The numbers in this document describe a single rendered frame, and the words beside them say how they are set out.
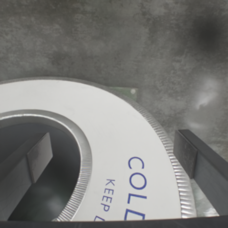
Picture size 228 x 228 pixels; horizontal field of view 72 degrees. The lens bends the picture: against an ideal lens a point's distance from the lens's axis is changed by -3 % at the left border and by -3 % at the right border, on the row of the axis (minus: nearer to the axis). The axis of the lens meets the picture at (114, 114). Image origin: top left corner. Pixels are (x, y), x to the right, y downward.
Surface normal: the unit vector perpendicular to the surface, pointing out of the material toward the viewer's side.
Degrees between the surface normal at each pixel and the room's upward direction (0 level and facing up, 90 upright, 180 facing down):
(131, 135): 90
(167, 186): 90
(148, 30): 0
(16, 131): 22
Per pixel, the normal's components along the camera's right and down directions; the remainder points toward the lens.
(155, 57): -0.03, 0.65
